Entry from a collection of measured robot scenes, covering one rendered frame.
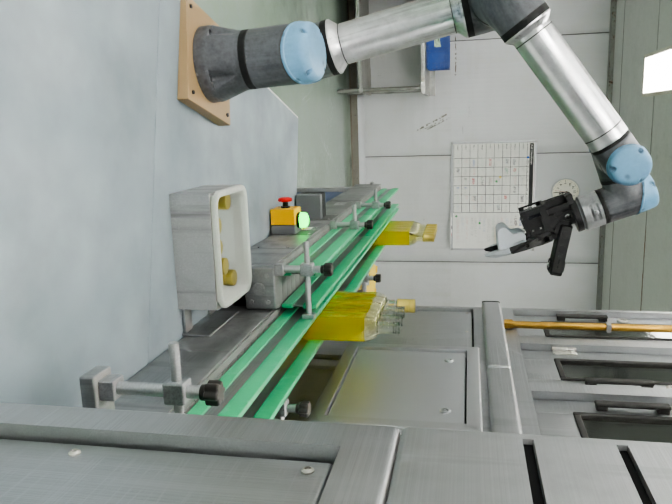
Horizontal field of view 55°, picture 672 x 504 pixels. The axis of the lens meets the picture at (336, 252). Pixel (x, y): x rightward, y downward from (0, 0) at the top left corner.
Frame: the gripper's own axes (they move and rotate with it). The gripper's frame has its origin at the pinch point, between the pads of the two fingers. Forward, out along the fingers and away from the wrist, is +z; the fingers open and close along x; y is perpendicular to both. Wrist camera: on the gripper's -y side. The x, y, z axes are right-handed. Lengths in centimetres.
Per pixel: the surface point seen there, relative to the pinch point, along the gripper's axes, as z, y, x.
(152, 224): 51, 33, 41
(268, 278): 45.0, 13.7, 15.0
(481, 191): 11, -60, -581
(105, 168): 47, 43, 54
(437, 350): 21.4, -22.4, -13.5
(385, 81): 68, 90, -585
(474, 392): 12.7, -24.7, 12.4
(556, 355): -5.8, -37.2, -25.2
